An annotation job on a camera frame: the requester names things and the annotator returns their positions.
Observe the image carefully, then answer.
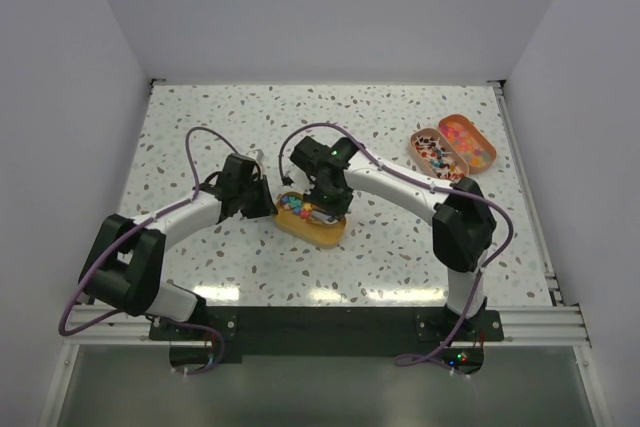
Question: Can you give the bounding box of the aluminium frame rail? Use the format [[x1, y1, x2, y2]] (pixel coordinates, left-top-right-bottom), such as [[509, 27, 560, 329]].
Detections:
[[64, 304, 589, 346]]

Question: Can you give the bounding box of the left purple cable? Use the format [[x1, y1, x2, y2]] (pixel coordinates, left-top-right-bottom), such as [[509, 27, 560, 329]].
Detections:
[[58, 125, 241, 337]]

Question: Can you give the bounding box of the metal scoop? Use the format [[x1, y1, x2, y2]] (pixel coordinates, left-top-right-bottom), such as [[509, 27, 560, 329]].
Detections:
[[308, 210, 345, 225]]

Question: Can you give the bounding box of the yellow tray of star candies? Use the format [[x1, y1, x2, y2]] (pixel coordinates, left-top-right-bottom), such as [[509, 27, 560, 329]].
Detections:
[[274, 191, 347, 249]]

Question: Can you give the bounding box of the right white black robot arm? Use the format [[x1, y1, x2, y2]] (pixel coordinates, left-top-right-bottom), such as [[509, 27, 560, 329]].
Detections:
[[290, 136, 496, 340]]

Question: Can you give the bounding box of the pink tray of lollipops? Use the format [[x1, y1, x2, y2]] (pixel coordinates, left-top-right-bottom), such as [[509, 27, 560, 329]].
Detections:
[[408, 128, 469, 182]]

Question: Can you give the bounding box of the orange tray of gummy candies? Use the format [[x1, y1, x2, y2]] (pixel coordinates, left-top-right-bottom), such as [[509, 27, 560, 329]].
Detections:
[[438, 114, 497, 174]]

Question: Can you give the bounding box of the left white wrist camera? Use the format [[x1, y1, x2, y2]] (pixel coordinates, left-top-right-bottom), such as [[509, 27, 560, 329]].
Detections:
[[247, 149, 264, 164]]

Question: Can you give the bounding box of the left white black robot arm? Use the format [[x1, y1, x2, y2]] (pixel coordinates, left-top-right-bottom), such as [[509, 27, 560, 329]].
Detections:
[[79, 153, 276, 339]]

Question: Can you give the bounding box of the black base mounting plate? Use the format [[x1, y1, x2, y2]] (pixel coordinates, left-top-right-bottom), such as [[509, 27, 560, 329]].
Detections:
[[149, 307, 505, 373]]

